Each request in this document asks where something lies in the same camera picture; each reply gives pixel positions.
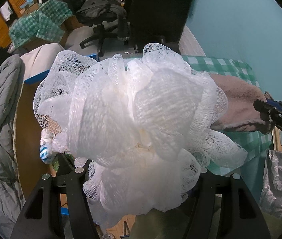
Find grey fleece-lined sock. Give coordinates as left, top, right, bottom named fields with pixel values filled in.
left=210, top=74, right=266, bottom=132

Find white mesh bath loofah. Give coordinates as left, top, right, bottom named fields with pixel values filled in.
left=33, top=43, right=247, bottom=228

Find green checkered tablecloth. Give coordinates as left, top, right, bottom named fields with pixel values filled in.
left=183, top=56, right=272, bottom=164

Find silver plastic bag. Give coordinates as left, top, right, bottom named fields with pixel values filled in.
left=259, top=150, right=282, bottom=219

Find large black cabinet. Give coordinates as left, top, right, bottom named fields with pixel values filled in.
left=124, top=0, right=193, bottom=53

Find black office chair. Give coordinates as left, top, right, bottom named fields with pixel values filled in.
left=75, top=0, right=130, bottom=57

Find blue striped white sock ball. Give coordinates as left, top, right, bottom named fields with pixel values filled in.
left=40, top=129, right=56, bottom=164

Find beige mattress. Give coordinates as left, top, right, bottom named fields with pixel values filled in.
left=21, top=43, right=64, bottom=81

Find cardboard box with blue rim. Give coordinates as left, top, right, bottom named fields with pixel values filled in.
left=13, top=53, right=100, bottom=200

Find green checkered cloth on box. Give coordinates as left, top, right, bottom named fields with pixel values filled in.
left=9, top=0, right=73, bottom=48

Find grey quilted comforter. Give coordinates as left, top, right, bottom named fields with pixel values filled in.
left=0, top=55, right=25, bottom=222

